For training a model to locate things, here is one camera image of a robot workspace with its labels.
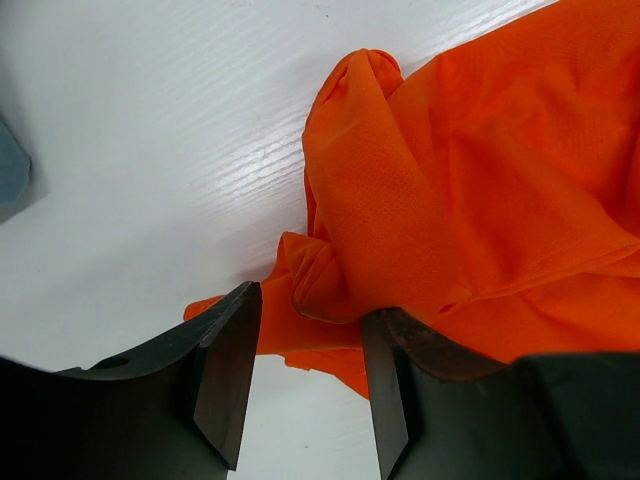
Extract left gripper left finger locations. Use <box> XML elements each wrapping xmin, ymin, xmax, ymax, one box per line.
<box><xmin>1</xmin><ymin>282</ymin><xmax>262</xmax><ymax>479</ymax></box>

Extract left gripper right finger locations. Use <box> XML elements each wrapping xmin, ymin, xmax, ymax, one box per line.
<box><xmin>360</xmin><ymin>309</ymin><xmax>639</xmax><ymax>479</ymax></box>

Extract orange t-shirt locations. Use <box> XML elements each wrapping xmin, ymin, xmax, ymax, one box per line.
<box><xmin>183</xmin><ymin>0</ymin><xmax>640</xmax><ymax>400</ymax></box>

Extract folded light blue t-shirt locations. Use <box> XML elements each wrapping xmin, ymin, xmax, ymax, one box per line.
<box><xmin>0</xmin><ymin>121</ymin><xmax>32</xmax><ymax>223</ymax></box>

